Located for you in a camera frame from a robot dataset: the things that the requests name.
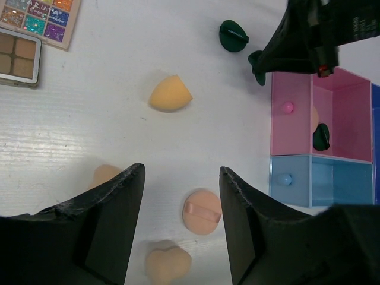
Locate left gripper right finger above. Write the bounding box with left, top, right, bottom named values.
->
left=219, top=167, right=379, bottom=284

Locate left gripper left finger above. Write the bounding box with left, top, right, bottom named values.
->
left=1, top=163, right=145, bottom=284

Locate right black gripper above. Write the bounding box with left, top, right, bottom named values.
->
left=264, top=1, right=379, bottom=77

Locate green puff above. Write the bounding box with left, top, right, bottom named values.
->
left=313, top=123, right=330, bottom=151
left=218, top=20, right=249, bottom=53
left=248, top=50, right=271, bottom=86

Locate green puff top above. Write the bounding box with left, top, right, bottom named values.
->
left=218, top=20, right=249, bottom=53

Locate gourd sponge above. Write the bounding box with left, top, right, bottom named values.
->
left=88, top=164, right=122, bottom=190
left=145, top=240, right=192, bottom=284

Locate peach puff with ribbon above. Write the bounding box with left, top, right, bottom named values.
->
left=182, top=188, right=222, bottom=236

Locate orange teardrop sponge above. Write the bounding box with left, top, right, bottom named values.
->
left=148, top=75, right=193, bottom=112

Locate light blue drawer box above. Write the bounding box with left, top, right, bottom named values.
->
left=269, top=155, right=375, bottom=208

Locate pink drawer box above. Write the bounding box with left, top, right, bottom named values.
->
left=270, top=68, right=372, bottom=162

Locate gourd sponge front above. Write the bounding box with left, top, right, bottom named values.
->
left=145, top=240, right=192, bottom=284

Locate purple-blue organizer tray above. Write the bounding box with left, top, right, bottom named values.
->
left=372, top=84, right=380, bottom=205

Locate brown eyeshadow palette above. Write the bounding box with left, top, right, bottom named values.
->
left=1, top=28, right=42, bottom=88

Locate colourful glitter eyeshadow palette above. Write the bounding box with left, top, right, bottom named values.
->
left=1, top=0, right=81, bottom=50

